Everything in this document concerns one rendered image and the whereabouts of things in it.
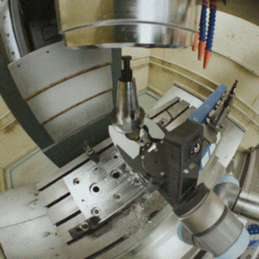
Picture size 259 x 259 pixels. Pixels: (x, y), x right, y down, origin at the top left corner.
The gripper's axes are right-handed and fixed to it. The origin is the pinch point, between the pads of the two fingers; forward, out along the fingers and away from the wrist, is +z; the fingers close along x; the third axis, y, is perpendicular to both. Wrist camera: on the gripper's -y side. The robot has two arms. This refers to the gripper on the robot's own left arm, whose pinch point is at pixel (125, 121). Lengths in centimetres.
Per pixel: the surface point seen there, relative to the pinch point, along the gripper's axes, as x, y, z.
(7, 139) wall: -75, 39, 75
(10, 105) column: -36, 3, 43
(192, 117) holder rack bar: 18.7, 3.8, -6.4
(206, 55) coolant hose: 16.8, -13.9, -4.7
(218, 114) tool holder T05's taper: 22.8, 0.2, -12.0
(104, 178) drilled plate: -9.3, 27.5, 1.7
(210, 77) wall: 99, 15, 16
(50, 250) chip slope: -67, 55, -15
